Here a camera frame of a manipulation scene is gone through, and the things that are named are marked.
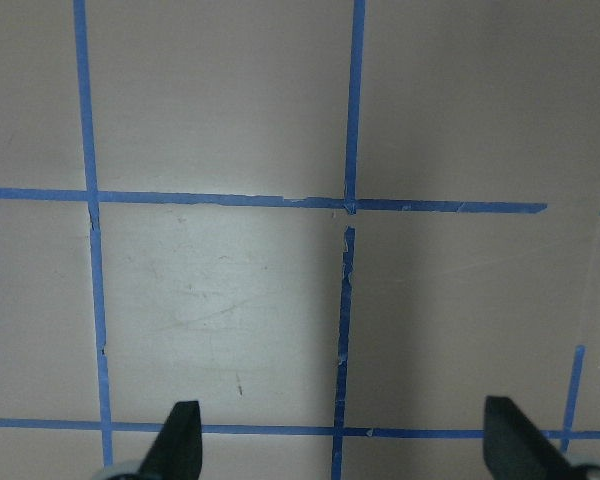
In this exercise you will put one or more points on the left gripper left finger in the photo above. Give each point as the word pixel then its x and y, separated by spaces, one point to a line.
pixel 176 451

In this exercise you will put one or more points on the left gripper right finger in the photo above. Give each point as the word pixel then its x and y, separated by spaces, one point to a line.
pixel 514 448

